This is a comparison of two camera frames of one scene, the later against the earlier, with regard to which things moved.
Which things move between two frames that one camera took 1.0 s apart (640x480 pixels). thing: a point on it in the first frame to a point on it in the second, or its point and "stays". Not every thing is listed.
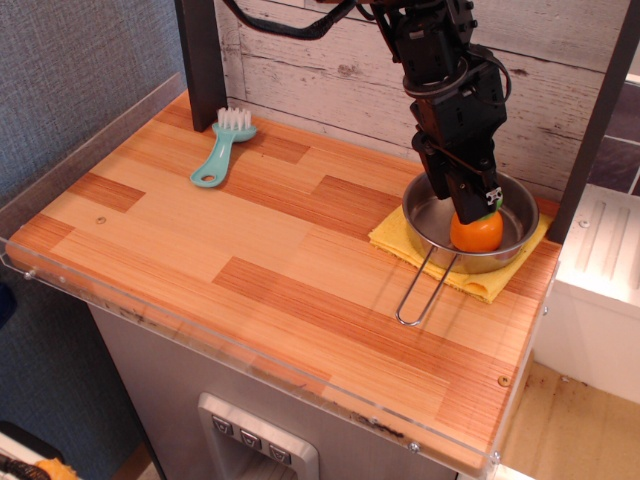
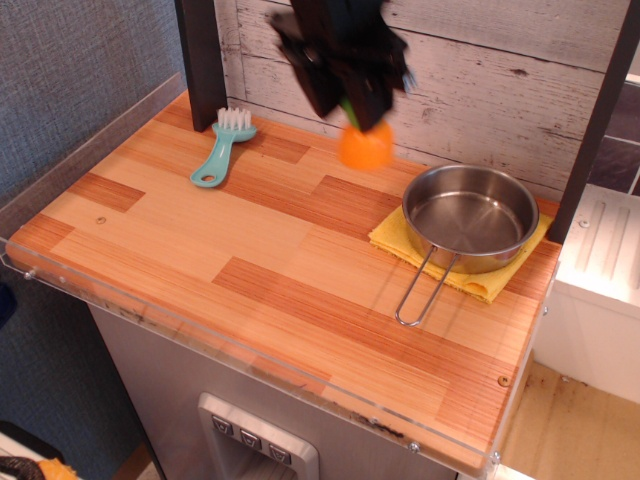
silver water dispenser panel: [244, 444] stays
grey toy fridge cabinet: [211, 416] stays
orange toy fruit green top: [482, 235] to [369, 150]
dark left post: [204, 62] stays
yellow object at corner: [57, 470] stays
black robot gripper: [463, 122] to [327, 39]
